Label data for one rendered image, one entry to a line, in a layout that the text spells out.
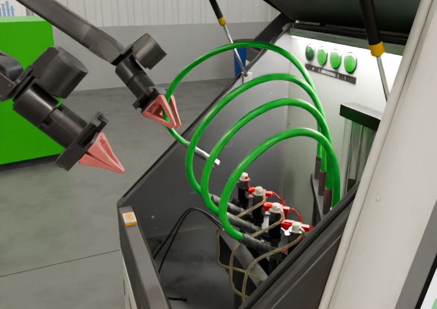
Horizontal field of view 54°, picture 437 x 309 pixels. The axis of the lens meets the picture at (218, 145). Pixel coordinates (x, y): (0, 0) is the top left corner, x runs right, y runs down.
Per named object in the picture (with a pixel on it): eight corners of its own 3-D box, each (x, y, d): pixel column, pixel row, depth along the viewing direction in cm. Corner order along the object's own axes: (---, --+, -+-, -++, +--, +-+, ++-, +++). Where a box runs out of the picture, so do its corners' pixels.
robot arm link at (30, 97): (13, 101, 73) (2, 108, 67) (39, 70, 72) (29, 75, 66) (47, 127, 75) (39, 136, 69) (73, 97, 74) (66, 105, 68)
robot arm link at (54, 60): (-6, 72, 73) (-30, 77, 65) (36, 21, 72) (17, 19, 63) (52, 118, 76) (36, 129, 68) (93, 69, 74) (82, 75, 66)
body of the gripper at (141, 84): (173, 93, 108) (155, 71, 109) (153, 92, 98) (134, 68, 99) (157, 110, 110) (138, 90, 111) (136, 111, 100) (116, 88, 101)
